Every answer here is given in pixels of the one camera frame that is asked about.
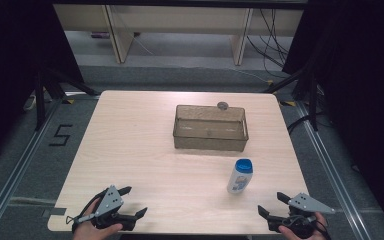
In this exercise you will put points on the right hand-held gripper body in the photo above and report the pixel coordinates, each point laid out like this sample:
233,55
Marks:
308,204

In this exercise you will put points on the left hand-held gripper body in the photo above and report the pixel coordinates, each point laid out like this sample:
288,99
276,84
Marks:
110,200

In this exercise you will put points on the white bottle with blue cap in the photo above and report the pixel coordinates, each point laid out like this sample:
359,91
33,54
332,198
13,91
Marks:
239,178

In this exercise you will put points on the clear brown plastic box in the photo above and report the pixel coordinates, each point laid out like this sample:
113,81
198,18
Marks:
210,135

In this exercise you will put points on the person's right hand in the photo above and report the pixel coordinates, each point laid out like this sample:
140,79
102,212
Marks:
318,234

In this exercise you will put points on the person's left hand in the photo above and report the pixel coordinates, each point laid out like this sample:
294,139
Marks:
86,231

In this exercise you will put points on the black metal stand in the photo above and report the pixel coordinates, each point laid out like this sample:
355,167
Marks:
313,100
40,100

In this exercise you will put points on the small grey round disc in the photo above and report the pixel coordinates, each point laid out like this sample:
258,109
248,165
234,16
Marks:
222,106

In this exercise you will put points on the black curtain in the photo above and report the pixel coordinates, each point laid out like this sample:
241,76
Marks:
13,66
363,83

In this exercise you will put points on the small purple object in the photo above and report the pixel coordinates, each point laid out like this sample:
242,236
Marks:
100,34

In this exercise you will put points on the beige wooden desk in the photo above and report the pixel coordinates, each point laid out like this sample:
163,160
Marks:
180,18

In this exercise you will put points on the aluminium floor rail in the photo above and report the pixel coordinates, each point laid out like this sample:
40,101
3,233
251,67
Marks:
16,173
330,173

